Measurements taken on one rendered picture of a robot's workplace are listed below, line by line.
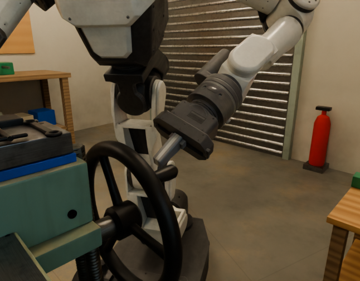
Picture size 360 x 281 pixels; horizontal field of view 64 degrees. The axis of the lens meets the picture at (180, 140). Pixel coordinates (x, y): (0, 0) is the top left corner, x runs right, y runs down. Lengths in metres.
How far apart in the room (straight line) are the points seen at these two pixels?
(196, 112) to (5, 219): 0.33
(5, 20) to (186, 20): 3.06
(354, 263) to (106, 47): 1.37
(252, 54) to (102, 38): 0.42
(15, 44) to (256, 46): 3.49
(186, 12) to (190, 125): 3.34
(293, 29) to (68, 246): 0.62
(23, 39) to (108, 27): 3.16
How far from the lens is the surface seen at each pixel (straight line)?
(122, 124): 1.02
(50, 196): 0.39
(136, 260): 1.46
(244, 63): 0.57
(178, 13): 3.90
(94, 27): 0.84
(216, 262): 1.70
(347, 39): 2.96
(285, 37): 0.71
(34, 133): 0.40
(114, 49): 0.84
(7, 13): 0.90
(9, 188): 0.37
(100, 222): 0.51
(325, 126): 2.89
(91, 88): 4.35
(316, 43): 3.02
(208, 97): 0.52
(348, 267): 1.57
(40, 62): 4.03
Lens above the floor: 1.10
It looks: 18 degrees down
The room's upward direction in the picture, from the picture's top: straight up
